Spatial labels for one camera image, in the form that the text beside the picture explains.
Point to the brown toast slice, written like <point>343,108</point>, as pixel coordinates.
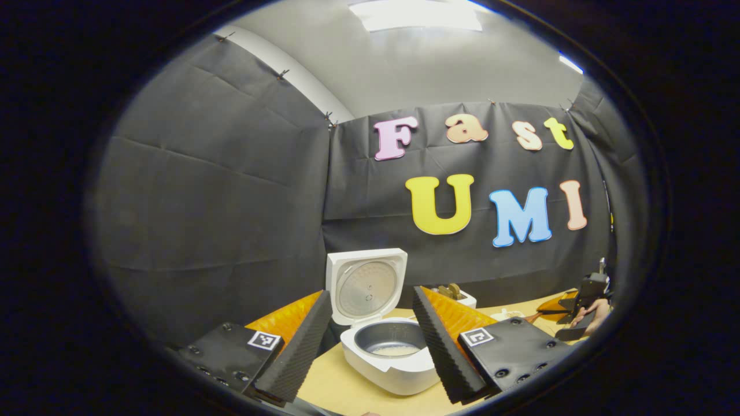
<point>455,290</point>
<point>444,291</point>

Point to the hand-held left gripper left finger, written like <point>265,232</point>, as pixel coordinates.
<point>300,352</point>

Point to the large ceiling light panel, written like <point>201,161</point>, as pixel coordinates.
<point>416,14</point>

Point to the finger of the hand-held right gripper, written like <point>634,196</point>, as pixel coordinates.
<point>555,303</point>

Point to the black backdrop cloth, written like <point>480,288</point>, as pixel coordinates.
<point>231,202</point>

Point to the white rice cooker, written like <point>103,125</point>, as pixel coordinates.
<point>381,375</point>

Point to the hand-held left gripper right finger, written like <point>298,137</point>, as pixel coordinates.
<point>442,352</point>

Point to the small ceiling light panel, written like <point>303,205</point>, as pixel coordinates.
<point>571,62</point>

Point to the white toaster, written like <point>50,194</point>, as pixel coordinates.
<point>467,300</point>

